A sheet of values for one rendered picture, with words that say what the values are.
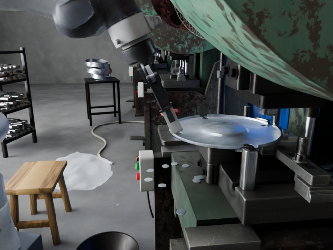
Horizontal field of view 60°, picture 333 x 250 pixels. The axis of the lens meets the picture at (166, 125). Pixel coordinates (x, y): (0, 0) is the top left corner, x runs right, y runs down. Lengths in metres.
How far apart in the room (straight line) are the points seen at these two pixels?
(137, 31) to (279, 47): 0.41
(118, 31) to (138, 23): 0.05
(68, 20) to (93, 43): 6.72
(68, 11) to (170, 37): 1.44
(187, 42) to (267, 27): 1.80
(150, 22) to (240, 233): 0.49
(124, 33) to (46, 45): 6.96
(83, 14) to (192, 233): 0.49
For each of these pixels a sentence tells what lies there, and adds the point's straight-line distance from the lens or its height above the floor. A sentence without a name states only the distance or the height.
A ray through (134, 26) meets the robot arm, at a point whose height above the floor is 1.04.
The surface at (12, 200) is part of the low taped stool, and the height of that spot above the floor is 0.26.
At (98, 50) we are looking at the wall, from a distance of 7.36.
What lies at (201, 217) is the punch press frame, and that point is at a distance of 0.66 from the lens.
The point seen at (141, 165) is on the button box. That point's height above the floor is 0.60.
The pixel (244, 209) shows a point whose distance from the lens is 0.63.
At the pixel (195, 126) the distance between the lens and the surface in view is 0.81.
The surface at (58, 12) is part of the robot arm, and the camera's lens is 0.66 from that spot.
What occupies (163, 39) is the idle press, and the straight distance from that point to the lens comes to 2.04.
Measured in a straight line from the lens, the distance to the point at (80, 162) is 2.15.
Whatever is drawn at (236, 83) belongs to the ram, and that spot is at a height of 0.91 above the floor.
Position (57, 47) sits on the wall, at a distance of 7.52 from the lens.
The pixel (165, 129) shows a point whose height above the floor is 0.78.
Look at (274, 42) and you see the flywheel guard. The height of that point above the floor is 1.01.
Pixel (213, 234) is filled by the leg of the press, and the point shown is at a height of 0.64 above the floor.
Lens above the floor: 1.01
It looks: 16 degrees down
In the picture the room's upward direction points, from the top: straight up
